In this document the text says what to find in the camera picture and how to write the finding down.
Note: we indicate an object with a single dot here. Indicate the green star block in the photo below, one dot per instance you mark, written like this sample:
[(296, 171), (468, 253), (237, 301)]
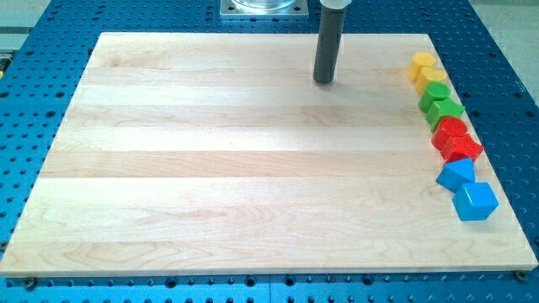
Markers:
[(441, 109)]

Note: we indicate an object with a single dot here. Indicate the blue triangle block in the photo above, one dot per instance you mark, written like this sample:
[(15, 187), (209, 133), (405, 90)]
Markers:
[(454, 174)]

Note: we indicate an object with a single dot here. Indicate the yellow hexagon block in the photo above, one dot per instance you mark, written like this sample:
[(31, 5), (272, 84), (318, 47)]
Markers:
[(417, 62)]

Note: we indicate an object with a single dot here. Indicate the blue cube block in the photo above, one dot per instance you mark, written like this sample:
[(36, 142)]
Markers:
[(475, 201)]

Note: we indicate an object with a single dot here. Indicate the yellow heart block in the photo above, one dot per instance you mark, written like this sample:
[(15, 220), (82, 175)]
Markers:
[(427, 75)]

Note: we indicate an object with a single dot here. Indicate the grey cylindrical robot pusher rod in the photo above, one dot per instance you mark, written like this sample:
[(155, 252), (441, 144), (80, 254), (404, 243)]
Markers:
[(329, 37)]

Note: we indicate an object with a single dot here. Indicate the green cylinder block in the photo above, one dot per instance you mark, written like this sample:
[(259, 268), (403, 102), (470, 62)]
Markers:
[(434, 91)]

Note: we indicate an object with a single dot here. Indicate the white robot arm collar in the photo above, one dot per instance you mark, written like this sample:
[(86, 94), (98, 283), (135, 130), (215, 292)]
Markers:
[(335, 4)]

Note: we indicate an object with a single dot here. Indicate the red star block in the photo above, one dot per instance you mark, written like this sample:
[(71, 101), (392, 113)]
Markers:
[(459, 147)]

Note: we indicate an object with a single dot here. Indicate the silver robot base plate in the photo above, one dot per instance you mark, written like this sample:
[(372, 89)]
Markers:
[(263, 8)]

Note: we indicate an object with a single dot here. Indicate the light wooden board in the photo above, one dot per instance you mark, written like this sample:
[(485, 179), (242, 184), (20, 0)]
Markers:
[(199, 154)]

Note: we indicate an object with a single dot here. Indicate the red cylinder block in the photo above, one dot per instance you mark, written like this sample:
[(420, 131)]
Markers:
[(448, 126)]

